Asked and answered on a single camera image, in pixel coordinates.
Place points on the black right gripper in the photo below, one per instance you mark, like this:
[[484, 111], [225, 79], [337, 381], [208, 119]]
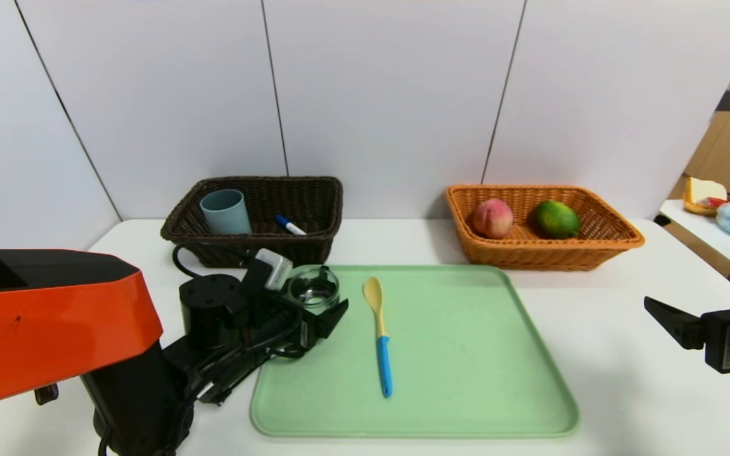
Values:
[[729, 339]]

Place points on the orange wicker basket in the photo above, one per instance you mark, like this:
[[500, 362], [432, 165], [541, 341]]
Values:
[[530, 253]]

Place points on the clear glass jar black clips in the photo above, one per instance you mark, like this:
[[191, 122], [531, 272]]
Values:
[[313, 291]]

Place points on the green lime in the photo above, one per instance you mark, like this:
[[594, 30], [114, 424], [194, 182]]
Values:
[[557, 219]]

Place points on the white side table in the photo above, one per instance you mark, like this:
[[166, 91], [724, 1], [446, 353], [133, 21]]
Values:
[[707, 237]]

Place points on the blue-grey plastic cup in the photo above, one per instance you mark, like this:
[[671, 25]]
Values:
[[225, 215]]

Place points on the dark brown wicker basket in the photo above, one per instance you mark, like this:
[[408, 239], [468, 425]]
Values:
[[314, 209]]

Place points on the white marker blue cap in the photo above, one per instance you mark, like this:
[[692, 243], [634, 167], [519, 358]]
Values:
[[290, 225]]

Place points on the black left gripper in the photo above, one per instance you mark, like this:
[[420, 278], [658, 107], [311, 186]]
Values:
[[310, 332]]

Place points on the small yellow basket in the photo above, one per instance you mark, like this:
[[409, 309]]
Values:
[[694, 209]]

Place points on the cream bread slice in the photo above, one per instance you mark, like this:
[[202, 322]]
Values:
[[701, 190]]

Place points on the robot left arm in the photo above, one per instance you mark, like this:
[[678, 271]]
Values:
[[54, 316]]

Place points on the pink peach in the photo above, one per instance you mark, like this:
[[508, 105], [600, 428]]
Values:
[[493, 218]]

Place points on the light green plastic tray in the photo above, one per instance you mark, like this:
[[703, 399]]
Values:
[[454, 380]]

